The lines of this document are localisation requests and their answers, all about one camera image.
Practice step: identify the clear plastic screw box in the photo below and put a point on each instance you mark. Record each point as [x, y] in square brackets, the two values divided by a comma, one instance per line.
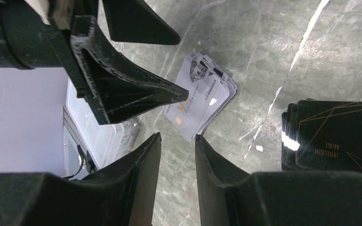
[101, 144]

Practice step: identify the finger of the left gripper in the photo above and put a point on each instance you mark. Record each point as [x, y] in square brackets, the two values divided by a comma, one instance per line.
[116, 88]
[135, 21]

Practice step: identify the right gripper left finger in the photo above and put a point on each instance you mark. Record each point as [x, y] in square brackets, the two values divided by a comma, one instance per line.
[120, 194]

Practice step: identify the silver credit card stack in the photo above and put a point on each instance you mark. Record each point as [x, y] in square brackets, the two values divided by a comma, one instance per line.
[210, 90]

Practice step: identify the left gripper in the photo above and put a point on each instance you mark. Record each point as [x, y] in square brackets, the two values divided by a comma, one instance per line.
[29, 39]

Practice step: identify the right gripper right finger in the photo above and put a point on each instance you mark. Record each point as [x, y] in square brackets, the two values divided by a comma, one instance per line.
[229, 196]

